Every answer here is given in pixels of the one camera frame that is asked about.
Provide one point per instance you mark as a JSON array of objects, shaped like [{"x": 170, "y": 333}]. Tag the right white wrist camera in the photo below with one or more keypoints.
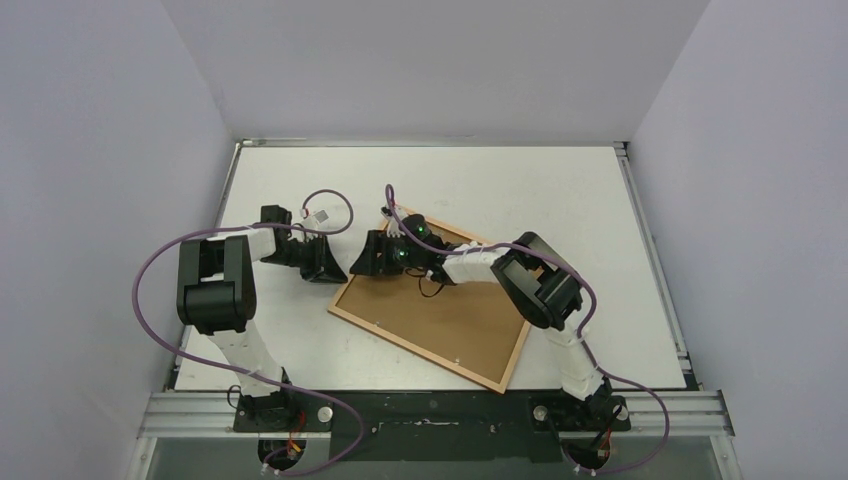
[{"x": 394, "y": 217}]

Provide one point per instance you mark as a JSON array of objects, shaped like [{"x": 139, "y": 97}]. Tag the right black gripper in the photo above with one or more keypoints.
[{"x": 380, "y": 253}]

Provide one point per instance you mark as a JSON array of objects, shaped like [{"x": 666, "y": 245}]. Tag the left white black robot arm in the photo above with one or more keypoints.
[{"x": 216, "y": 295}]

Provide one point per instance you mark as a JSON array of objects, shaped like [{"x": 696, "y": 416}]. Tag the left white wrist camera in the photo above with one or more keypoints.
[{"x": 314, "y": 223}]

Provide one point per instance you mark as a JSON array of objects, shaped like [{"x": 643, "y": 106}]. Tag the brown backing board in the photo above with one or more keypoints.
[{"x": 450, "y": 324}]

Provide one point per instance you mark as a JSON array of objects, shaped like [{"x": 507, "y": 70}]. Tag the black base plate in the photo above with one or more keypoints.
[{"x": 458, "y": 425}]

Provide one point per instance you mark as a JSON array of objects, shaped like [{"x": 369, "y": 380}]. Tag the aluminium rail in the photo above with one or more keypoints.
[{"x": 208, "y": 415}]

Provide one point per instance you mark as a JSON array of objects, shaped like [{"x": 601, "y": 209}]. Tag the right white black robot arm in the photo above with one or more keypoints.
[{"x": 531, "y": 275}]

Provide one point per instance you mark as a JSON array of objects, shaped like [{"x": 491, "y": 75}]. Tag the wooden picture frame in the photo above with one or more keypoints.
[{"x": 424, "y": 354}]

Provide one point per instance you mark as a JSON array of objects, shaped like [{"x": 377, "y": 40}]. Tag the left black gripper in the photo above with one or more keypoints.
[{"x": 324, "y": 268}]

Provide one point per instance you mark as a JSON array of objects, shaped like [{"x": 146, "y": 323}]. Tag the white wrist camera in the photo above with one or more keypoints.
[
  {"x": 314, "y": 223},
  {"x": 394, "y": 217}
]

